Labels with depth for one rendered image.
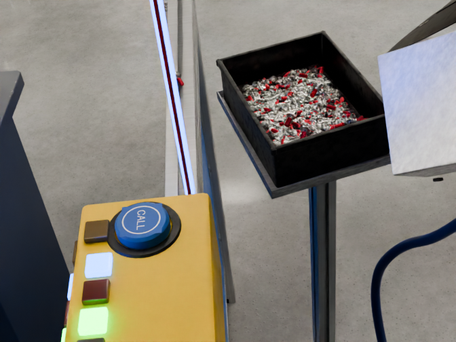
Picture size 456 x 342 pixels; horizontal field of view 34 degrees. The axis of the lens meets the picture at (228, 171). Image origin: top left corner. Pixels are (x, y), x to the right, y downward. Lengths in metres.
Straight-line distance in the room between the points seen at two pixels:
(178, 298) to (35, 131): 2.02
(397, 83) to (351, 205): 1.28
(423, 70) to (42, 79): 2.08
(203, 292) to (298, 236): 1.49
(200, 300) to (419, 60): 0.40
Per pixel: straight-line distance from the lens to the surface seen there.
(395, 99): 0.80
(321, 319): 1.23
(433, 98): 0.78
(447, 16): 0.92
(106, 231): 0.55
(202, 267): 0.52
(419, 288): 1.89
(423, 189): 2.12
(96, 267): 0.53
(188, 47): 1.13
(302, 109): 1.01
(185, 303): 0.50
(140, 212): 0.55
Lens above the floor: 1.46
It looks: 42 degrees down
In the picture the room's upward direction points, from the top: 7 degrees counter-clockwise
